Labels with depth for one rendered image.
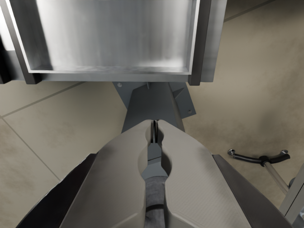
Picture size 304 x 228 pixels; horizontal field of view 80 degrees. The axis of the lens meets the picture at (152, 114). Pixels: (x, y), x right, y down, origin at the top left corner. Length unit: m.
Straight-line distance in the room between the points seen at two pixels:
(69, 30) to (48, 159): 1.60
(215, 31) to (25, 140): 1.69
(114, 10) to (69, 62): 0.12
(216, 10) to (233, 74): 1.05
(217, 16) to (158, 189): 0.46
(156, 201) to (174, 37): 0.43
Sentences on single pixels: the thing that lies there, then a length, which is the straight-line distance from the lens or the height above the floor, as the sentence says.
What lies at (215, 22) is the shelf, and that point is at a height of 0.88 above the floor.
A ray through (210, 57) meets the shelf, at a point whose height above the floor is 0.88.
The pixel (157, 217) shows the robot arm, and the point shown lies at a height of 0.91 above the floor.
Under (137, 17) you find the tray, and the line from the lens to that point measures 0.32.
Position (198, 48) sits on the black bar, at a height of 0.90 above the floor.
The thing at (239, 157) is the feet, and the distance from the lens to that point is 1.65.
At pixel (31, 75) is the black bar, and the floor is 0.90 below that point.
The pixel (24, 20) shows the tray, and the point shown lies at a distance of 0.36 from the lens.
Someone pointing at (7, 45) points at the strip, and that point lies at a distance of 0.40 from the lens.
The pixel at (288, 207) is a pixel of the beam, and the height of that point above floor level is 0.48.
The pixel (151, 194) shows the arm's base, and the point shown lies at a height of 0.84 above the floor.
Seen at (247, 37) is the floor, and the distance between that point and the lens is 1.34.
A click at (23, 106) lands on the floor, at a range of 1.65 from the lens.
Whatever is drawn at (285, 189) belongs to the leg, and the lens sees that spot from 1.55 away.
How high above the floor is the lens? 1.20
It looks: 61 degrees down
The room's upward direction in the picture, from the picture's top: 179 degrees counter-clockwise
